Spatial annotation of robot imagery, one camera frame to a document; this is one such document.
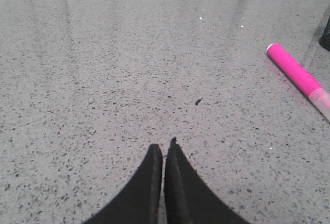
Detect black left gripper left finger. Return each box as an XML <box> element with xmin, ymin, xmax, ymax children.
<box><xmin>85</xmin><ymin>144</ymin><xmax>162</xmax><ymax>223</ymax></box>

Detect pink marker pen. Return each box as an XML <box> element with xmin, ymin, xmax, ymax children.
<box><xmin>267</xmin><ymin>43</ymin><xmax>329</xmax><ymax>120</ymax></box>

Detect black mesh pen bin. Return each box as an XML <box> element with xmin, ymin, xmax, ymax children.
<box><xmin>319</xmin><ymin>19</ymin><xmax>330</xmax><ymax>51</ymax></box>

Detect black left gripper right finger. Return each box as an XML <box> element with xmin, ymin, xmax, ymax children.
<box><xmin>164</xmin><ymin>137</ymin><xmax>247</xmax><ymax>223</ymax></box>

